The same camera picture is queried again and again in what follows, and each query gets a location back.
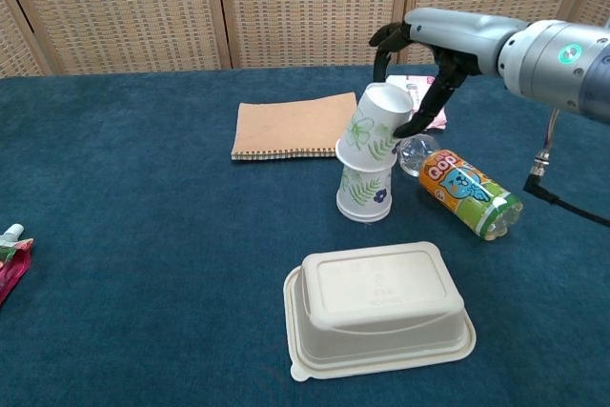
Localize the blue carpet table cover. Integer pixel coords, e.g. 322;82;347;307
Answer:
0;63;610;407

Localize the beige lidded food container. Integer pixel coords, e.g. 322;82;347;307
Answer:
283;241;478;383

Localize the white pink tissue pack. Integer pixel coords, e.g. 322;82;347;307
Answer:
384;73;448;132

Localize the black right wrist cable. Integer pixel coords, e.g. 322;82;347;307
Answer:
522;106;610;230

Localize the brown spiral notebook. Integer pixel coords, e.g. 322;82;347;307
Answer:
231;91;359;163

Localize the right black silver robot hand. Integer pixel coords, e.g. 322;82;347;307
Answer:
369;7;529;139

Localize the red jelly drink pouch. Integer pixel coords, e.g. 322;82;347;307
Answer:
0;223;35;306

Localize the orange green label drink bottle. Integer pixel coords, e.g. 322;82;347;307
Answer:
394;134;524;241

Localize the white floral paper cup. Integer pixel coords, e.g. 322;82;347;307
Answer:
335;82;415;173
335;158;394;220
337;209;392;224

